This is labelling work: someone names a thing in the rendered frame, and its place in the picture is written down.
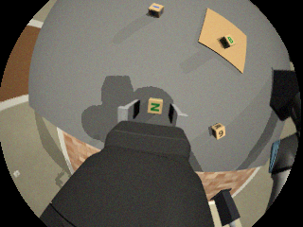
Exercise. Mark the tan flat mat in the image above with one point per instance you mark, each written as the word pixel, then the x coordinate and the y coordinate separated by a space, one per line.
pixel 214 28

